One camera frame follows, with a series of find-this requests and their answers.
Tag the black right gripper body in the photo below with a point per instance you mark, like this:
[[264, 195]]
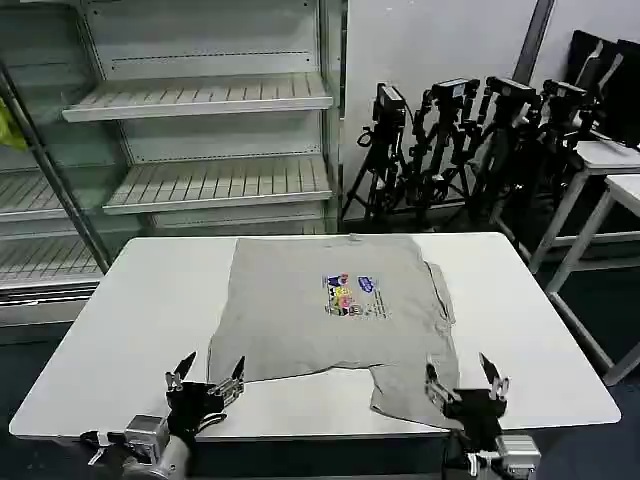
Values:
[[475, 410]]

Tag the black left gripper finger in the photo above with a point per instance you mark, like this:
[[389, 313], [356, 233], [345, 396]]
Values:
[[176, 376], [231, 381]]

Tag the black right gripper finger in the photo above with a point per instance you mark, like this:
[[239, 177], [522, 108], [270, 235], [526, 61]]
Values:
[[436, 386], [495, 381]]

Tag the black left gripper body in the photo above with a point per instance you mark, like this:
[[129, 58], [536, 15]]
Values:
[[192, 407]]

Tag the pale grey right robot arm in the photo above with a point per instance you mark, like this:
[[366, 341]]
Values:
[[520, 447]]

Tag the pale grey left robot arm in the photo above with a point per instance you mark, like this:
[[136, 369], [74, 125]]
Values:
[[170, 457]]

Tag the white folding table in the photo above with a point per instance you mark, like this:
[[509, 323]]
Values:
[[125, 325]]

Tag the grey printed t-shirt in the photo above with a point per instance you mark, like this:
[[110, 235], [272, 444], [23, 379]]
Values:
[[300, 325]]

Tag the empty grey shelf rack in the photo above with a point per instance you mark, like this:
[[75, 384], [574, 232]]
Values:
[[215, 150]]

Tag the white side table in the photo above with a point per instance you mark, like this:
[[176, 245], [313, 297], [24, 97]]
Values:
[[627, 192], [605, 152]]

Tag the yellow-green cloth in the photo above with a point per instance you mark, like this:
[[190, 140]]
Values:
[[9, 127]]

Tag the black monitor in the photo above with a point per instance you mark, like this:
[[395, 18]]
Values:
[[587, 60], [627, 95]]

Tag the glass panel with metal frame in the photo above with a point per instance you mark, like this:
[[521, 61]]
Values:
[[45, 210]]

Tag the grey slanted wall beam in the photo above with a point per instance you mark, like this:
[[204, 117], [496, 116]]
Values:
[[532, 42]]

